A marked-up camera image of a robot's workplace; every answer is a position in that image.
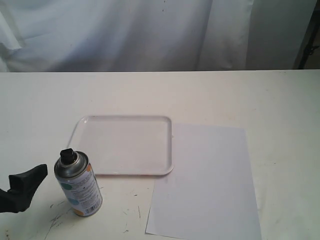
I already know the white plastic tray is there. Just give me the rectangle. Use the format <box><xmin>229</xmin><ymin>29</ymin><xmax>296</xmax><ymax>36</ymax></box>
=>
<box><xmin>67</xmin><ymin>115</ymin><xmax>174</xmax><ymax>176</ymax></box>

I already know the white backdrop cloth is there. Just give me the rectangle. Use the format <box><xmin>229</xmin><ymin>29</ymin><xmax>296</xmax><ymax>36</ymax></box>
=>
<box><xmin>0</xmin><ymin>0</ymin><xmax>316</xmax><ymax>72</ymax></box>

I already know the black stand pole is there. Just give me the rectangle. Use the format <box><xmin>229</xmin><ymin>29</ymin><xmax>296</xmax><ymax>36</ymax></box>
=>
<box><xmin>297</xmin><ymin>0</ymin><xmax>320</xmax><ymax>70</ymax></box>

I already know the white paper sheet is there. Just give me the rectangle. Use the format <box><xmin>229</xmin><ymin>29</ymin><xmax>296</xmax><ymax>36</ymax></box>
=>
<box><xmin>145</xmin><ymin>123</ymin><xmax>262</xmax><ymax>240</ymax></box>

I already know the silver spray can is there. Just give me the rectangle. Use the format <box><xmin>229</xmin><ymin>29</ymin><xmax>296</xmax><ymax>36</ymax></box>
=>
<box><xmin>54</xmin><ymin>148</ymin><xmax>103</xmax><ymax>217</ymax></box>

